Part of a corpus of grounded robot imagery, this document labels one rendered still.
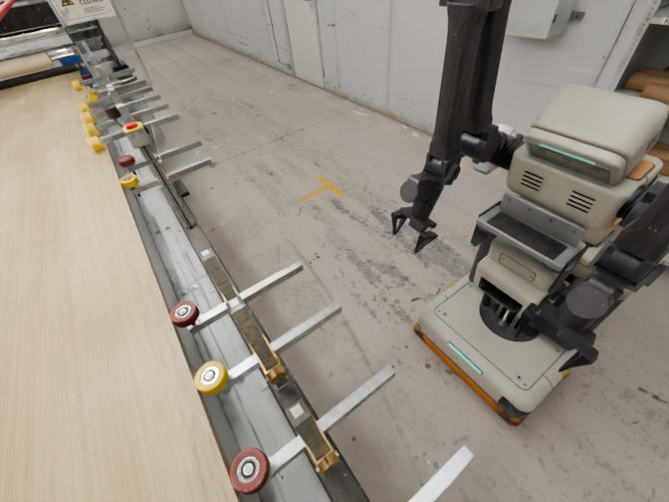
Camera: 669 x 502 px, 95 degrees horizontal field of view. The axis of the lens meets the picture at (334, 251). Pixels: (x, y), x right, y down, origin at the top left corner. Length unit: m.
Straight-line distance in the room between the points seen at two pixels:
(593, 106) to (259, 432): 1.21
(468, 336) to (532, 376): 0.29
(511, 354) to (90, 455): 1.52
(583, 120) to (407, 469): 1.45
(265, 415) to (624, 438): 1.58
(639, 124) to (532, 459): 1.41
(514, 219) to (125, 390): 1.17
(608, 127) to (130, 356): 1.28
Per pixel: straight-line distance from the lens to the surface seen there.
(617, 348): 2.28
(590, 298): 0.68
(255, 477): 0.81
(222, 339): 1.32
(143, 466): 0.93
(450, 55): 0.76
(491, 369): 1.60
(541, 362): 1.70
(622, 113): 0.88
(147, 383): 1.01
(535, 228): 1.03
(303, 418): 0.60
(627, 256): 0.73
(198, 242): 1.62
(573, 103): 0.90
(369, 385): 0.91
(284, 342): 0.96
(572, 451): 1.92
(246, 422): 1.16
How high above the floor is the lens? 1.68
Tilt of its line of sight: 46 degrees down
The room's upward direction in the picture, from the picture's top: 8 degrees counter-clockwise
